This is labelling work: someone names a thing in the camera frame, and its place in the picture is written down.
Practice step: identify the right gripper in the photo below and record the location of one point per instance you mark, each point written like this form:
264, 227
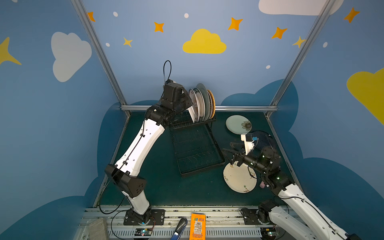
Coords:
237, 157

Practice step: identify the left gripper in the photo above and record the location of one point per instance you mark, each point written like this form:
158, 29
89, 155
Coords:
186, 105

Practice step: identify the white plate green lettered rim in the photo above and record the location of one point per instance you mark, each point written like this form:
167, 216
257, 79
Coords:
201, 102

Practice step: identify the large plain green plate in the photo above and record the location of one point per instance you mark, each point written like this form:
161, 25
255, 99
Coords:
203, 90

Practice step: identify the pale green floral plate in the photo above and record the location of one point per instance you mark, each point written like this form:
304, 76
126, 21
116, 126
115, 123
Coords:
238, 124

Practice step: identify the white plate orange sunburst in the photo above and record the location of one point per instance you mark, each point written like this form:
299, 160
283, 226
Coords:
210, 106

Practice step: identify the yellow woven wicker plate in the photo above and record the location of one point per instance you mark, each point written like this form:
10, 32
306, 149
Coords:
213, 104

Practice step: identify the cream floral plate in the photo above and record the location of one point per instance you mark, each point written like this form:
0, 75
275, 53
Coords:
241, 179

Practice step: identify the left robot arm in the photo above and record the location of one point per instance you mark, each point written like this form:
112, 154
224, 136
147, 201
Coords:
125, 172

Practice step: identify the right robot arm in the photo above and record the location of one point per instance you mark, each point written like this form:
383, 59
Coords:
314, 225

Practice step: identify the dark navy plate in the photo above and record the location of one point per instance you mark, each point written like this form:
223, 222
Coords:
263, 140

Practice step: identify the purple pink spatula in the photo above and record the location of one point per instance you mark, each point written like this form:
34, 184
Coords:
262, 185

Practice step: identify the orange yellow box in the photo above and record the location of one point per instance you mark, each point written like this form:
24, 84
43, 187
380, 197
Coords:
198, 226

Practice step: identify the grey foam block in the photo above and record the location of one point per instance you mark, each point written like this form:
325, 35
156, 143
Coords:
98, 230

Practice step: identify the black wire dish rack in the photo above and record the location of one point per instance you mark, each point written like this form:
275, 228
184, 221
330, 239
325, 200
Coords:
196, 149

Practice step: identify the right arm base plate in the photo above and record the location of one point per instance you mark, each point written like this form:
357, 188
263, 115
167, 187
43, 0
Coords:
255, 216

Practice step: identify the blue black handled tool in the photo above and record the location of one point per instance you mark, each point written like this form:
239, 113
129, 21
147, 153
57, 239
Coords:
179, 229

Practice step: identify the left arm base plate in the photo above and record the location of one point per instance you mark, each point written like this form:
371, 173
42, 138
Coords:
150, 217

